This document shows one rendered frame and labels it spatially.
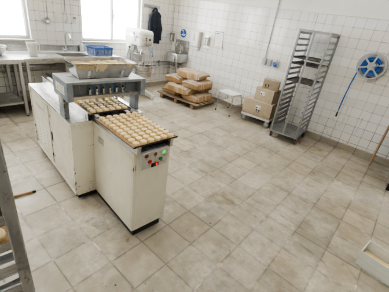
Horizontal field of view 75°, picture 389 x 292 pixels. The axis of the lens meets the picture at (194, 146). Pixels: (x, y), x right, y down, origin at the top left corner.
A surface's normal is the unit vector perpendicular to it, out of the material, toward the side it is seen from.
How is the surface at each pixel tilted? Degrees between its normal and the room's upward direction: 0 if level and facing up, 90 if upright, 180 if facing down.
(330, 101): 90
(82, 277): 0
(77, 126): 90
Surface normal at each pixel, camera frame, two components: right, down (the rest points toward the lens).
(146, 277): 0.14, -0.88
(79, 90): 0.67, 0.41
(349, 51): -0.65, 0.26
